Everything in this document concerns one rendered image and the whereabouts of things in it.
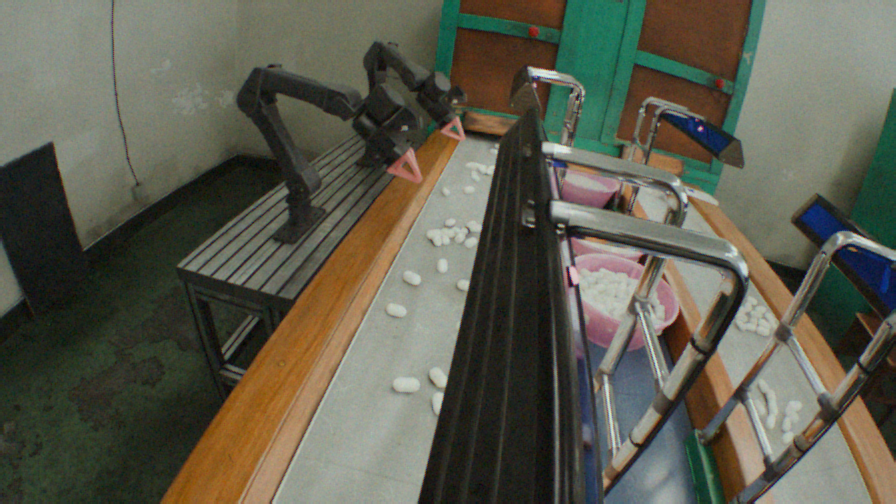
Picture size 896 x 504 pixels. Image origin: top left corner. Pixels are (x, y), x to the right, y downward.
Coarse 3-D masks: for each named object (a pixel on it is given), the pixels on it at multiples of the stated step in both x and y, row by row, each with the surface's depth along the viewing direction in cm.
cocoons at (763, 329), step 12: (648, 192) 149; (756, 300) 89; (744, 312) 85; (756, 312) 84; (744, 324) 79; (756, 324) 80; (768, 324) 80; (768, 396) 61; (756, 408) 58; (768, 408) 59; (792, 408) 58; (768, 420) 55; (792, 420) 55; (792, 432) 52
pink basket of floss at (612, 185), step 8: (584, 176) 158; (592, 176) 156; (568, 184) 138; (576, 184) 136; (608, 184) 151; (616, 184) 145; (568, 192) 140; (576, 192) 138; (584, 192) 137; (592, 192) 136; (600, 192) 136; (608, 192) 138; (568, 200) 142; (576, 200) 140; (584, 200) 139; (592, 200) 139; (600, 200) 140
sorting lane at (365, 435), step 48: (480, 144) 171; (432, 192) 120; (480, 192) 126; (384, 288) 79; (432, 288) 81; (384, 336) 68; (432, 336) 69; (336, 384) 58; (384, 384) 59; (432, 384) 60; (336, 432) 50; (384, 432) 52; (432, 432) 53; (288, 480) 43; (336, 480) 44; (384, 480) 46
